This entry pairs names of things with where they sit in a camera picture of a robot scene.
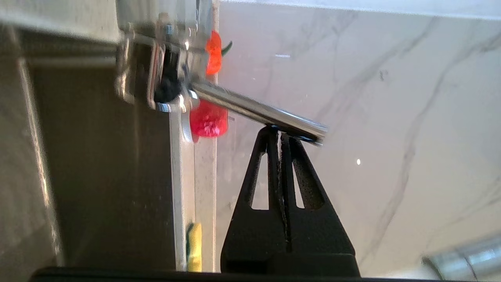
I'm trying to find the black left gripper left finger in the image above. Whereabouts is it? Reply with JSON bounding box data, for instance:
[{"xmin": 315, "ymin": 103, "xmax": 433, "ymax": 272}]
[{"xmin": 221, "ymin": 125, "xmax": 290, "ymax": 275}]

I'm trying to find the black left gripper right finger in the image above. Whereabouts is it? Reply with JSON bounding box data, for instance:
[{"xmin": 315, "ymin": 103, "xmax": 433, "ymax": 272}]
[{"xmin": 267, "ymin": 133, "xmax": 360, "ymax": 276}]

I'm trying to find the yellow sponge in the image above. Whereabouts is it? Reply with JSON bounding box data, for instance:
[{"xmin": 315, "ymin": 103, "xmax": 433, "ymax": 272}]
[{"xmin": 186, "ymin": 222, "xmax": 203, "ymax": 273}]

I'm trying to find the chrome gooseneck faucet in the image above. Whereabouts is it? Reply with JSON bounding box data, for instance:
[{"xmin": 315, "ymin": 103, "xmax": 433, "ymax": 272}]
[{"xmin": 115, "ymin": 0, "xmax": 501, "ymax": 280}]

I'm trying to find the stainless steel sink basin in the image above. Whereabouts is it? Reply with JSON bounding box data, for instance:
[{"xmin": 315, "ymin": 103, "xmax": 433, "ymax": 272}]
[{"xmin": 0, "ymin": 23, "xmax": 184, "ymax": 271}]

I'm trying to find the red toy apple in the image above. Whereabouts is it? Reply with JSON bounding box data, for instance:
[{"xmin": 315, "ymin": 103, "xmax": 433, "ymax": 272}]
[{"xmin": 190, "ymin": 100, "xmax": 229, "ymax": 138}]

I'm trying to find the small white dish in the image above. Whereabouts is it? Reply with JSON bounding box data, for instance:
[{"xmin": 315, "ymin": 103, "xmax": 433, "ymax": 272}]
[{"xmin": 180, "ymin": 113, "xmax": 195, "ymax": 144}]

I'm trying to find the red toy tomato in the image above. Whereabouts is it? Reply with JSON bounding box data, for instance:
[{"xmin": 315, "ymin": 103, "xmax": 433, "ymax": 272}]
[{"xmin": 205, "ymin": 31, "xmax": 233, "ymax": 76}]

